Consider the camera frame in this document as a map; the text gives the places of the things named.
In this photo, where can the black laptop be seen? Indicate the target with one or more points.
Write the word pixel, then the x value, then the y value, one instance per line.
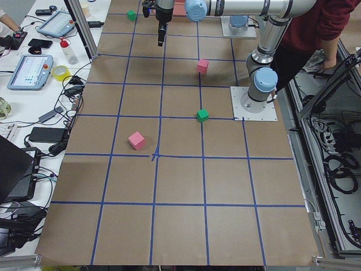
pixel 18 169

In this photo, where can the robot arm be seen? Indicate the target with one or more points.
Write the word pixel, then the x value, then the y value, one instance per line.
pixel 195 11
pixel 262 78

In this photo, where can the paper cup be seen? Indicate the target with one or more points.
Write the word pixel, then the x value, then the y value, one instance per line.
pixel 86 9

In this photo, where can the pink cube near centre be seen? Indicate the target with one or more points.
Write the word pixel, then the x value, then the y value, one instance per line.
pixel 202 66

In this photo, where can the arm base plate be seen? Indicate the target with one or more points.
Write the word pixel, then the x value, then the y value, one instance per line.
pixel 238 26
pixel 246 109

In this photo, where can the black power adapter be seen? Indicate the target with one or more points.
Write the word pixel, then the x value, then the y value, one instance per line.
pixel 46 135

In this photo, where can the pink cube far side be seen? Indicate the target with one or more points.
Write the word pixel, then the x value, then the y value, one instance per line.
pixel 137 140

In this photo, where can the teach pendant tablet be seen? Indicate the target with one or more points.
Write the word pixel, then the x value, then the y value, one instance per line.
pixel 31 72
pixel 57 25

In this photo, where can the teach pendant tablet near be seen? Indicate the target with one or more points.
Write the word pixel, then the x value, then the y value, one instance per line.
pixel 31 72

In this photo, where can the pink plastic bin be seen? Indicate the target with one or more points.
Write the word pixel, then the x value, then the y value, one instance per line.
pixel 179 9

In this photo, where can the aluminium frame post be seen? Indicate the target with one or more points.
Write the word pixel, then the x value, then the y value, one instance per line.
pixel 76 13

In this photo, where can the green stacked tape rolls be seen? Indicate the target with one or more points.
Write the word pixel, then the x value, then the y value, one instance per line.
pixel 5 109

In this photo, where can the person in red shirt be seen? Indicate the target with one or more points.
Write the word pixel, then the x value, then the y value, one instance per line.
pixel 318 29

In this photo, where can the green cube near bin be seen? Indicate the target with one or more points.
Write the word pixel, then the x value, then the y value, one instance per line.
pixel 132 15

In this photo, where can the black smartphone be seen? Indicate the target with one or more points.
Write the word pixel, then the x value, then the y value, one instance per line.
pixel 44 44

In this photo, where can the yellow tape roll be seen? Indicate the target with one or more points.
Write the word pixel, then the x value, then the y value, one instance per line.
pixel 60 72

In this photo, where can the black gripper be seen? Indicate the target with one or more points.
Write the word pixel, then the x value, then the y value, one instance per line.
pixel 163 14

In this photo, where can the teach pendant tablet far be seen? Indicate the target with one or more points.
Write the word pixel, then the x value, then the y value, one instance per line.
pixel 57 25

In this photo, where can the red cap squeeze bottle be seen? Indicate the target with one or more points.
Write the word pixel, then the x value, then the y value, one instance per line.
pixel 68 52

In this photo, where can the pink cube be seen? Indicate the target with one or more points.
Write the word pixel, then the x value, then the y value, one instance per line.
pixel 202 66
pixel 137 140

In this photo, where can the green cube near arm base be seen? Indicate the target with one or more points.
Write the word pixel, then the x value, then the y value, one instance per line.
pixel 202 115

